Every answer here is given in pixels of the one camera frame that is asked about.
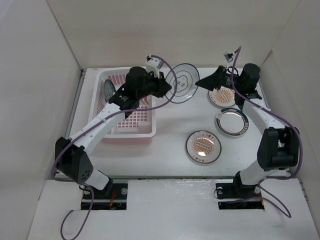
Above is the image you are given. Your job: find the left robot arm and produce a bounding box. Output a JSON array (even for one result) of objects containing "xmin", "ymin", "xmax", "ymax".
[{"xmin": 53, "ymin": 66, "xmax": 172, "ymax": 199}]

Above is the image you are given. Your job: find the green red rimmed plate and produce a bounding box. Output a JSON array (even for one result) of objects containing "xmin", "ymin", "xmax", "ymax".
[{"xmin": 214, "ymin": 107, "xmax": 250, "ymax": 137}]

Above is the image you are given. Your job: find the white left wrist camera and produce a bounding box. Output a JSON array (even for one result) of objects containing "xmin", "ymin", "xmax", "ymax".
[{"xmin": 145, "ymin": 55, "xmax": 164, "ymax": 78}]

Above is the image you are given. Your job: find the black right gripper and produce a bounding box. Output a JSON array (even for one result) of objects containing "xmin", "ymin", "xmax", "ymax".
[{"xmin": 195, "ymin": 65, "xmax": 244, "ymax": 92}]

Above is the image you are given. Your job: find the white plate black clover outline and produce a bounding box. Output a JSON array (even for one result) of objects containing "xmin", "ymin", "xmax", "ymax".
[{"xmin": 165, "ymin": 63, "xmax": 200, "ymax": 104}]

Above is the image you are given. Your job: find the blue floral pattern plate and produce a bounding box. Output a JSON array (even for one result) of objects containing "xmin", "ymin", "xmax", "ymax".
[{"xmin": 104, "ymin": 79, "xmax": 116, "ymax": 102}]

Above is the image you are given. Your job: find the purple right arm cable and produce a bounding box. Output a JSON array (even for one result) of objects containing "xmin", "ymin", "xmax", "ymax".
[{"xmin": 230, "ymin": 45, "xmax": 305, "ymax": 218}]

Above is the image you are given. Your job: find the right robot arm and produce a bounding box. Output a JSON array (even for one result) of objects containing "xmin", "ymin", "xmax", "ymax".
[{"xmin": 196, "ymin": 63, "xmax": 303, "ymax": 198}]

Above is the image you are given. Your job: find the white pink dish rack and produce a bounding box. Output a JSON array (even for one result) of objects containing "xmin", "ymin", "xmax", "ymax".
[{"xmin": 88, "ymin": 67, "xmax": 156, "ymax": 144}]

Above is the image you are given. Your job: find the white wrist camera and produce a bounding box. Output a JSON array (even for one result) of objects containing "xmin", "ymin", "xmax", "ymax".
[
  {"xmin": 145, "ymin": 55, "xmax": 164, "ymax": 78},
  {"xmin": 223, "ymin": 51, "xmax": 235, "ymax": 63}
]

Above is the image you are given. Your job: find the orange sunburst plate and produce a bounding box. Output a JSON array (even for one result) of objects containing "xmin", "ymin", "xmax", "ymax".
[
  {"xmin": 185, "ymin": 130, "xmax": 222, "ymax": 166},
  {"xmin": 208, "ymin": 86, "xmax": 236, "ymax": 108}
]

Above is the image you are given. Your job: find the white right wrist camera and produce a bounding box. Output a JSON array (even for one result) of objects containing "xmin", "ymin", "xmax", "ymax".
[{"xmin": 223, "ymin": 51, "xmax": 235, "ymax": 63}]

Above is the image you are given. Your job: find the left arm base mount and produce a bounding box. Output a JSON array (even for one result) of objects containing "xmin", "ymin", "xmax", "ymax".
[{"xmin": 79, "ymin": 180, "xmax": 128, "ymax": 211}]

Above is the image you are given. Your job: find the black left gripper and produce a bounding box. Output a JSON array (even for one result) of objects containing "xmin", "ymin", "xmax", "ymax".
[{"xmin": 136, "ymin": 70, "xmax": 171, "ymax": 100}]

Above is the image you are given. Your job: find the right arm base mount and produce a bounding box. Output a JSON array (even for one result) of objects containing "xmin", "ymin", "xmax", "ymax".
[{"xmin": 215, "ymin": 181, "xmax": 265, "ymax": 210}]

